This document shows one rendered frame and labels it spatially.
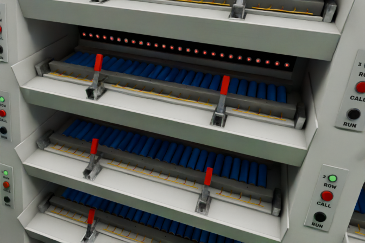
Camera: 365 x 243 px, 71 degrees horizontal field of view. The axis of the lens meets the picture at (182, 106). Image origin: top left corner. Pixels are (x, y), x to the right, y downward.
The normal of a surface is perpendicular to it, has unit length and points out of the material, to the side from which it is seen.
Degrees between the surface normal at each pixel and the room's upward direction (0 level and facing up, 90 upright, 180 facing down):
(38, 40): 90
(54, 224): 23
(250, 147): 113
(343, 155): 90
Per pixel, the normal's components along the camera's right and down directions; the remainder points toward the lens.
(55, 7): -0.30, 0.57
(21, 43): 0.95, 0.19
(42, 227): 0.02, -0.80
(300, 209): -0.27, 0.22
